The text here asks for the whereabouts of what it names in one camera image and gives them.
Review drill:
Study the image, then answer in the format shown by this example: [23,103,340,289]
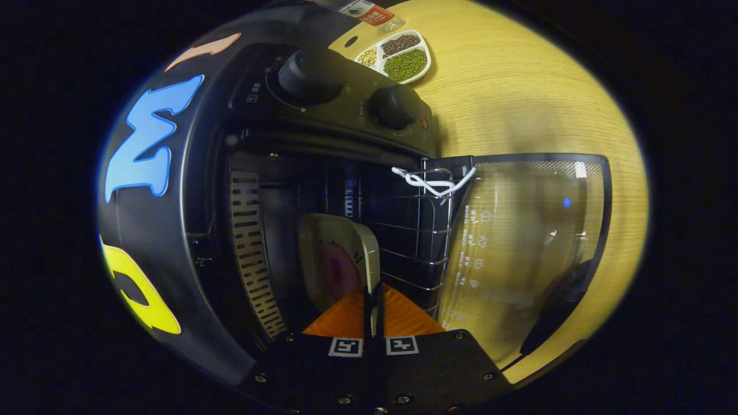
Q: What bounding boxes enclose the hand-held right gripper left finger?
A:
[239,284,376,412]

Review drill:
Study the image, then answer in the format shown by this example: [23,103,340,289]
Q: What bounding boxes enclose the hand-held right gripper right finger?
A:
[374,282,514,413]

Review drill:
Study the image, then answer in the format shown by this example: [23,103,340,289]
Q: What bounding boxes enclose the pink meat slice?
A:
[322,242,364,298]

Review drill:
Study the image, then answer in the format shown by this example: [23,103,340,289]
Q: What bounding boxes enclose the cream square dish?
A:
[298,213,382,338]

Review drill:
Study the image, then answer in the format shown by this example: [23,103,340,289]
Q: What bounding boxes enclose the black electric oven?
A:
[179,43,613,388]

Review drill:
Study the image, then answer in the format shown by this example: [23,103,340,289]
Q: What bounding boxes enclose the metal oven rack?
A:
[369,164,457,319]

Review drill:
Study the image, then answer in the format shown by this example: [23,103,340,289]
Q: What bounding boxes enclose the divided dish of beans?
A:
[354,30,432,86]

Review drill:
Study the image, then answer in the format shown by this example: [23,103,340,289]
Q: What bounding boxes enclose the clear plastic water bottle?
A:
[314,0,405,33]

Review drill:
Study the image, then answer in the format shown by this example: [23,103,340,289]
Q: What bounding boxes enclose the white cord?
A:
[391,165,478,200]

